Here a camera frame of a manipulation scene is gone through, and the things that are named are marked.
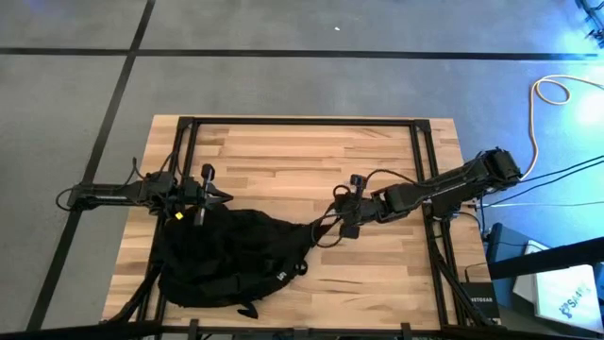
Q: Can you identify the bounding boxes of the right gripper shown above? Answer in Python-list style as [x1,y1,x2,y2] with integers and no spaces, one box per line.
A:
[325,186,378,240]

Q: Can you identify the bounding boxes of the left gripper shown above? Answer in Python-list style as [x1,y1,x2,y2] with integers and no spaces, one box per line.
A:
[182,177,234,227]

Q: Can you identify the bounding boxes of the black backpack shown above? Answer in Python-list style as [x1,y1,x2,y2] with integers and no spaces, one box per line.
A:
[157,201,342,320]

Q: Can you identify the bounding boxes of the black rig crossbar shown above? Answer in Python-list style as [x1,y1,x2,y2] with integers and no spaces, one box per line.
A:
[0,320,604,340]

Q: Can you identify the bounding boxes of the plain white flat box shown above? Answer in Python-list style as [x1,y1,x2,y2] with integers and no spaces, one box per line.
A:
[512,239,551,303]

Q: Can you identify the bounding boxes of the black diagonal beam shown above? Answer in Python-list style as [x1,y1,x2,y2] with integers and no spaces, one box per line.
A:
[487,234,604,281]

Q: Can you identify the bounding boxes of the white box blue print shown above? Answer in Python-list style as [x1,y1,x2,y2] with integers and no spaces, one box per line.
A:
[532,263,604,334]

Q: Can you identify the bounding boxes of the black tripod stand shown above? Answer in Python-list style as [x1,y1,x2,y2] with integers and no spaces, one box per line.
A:
[574,0,604,48]

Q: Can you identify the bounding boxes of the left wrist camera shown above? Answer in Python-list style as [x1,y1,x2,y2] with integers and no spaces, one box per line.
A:
[200,162,217,188]

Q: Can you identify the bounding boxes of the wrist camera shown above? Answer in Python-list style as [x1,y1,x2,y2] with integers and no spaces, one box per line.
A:
[200,162,217,188]
[349,173,367,196]

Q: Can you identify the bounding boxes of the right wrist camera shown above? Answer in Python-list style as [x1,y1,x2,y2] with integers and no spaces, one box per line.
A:
[349,173,367,196]

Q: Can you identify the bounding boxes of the black aluminium table frame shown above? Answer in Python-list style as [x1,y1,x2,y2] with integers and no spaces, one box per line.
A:
[100,115,502,332]

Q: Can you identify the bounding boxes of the black network switch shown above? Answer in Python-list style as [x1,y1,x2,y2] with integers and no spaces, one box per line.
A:
[460,280,501,320]

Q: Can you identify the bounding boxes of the cream floor cable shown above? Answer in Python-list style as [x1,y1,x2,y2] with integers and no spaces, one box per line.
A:
[517,74,604,183]

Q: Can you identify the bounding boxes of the black floor cable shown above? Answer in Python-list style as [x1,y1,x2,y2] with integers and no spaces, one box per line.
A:
[518,154,604,184]
[480,161,604,209]

